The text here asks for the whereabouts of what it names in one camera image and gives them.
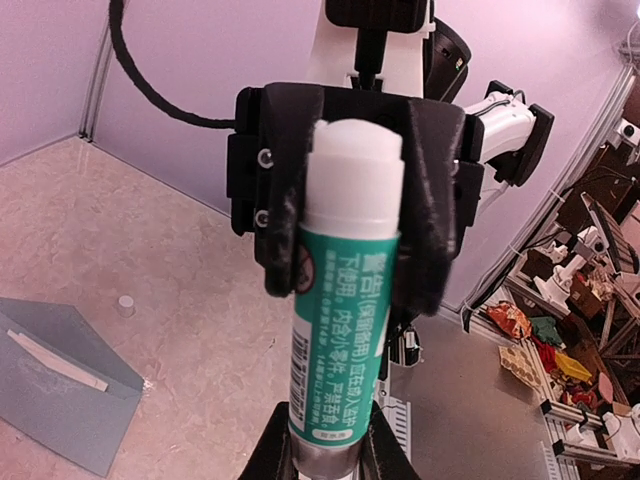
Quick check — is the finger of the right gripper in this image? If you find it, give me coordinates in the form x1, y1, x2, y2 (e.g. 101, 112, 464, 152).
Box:
262, 83, 325, 298
394, 98, 465, 315

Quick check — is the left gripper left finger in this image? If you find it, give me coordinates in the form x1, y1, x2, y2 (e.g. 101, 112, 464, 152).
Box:
242, 402, 295, 480

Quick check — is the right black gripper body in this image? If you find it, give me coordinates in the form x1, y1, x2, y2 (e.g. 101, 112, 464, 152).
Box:
226, 85, 485, 265

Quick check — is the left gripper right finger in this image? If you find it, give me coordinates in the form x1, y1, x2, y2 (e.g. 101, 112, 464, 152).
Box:
362, 402, 418, 480

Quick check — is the small green white glue stick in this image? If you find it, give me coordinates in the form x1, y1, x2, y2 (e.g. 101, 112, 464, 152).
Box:
288, 119, 404, 479

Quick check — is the teal paper envelope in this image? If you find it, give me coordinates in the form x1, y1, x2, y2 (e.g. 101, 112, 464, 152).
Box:
1, 298, 143, 477

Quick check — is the small white glue cap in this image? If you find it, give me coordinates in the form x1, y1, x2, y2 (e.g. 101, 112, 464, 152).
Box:
116, 295, 135, 318

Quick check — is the beige lined letter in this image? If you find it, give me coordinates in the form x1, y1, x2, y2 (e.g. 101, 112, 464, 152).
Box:
7, 330, 109, 392

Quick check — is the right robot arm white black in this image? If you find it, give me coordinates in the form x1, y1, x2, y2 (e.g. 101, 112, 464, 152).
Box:
227, 22, 554, 315

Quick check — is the front aluminium rail base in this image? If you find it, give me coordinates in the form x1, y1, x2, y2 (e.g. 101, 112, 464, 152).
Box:
374, 325, 423, 461

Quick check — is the right aluminium frame post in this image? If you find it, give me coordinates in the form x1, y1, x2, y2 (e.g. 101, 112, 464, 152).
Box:
78, 25, 113, 143

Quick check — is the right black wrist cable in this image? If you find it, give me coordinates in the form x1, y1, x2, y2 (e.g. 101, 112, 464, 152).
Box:
107, 0, 236, 130

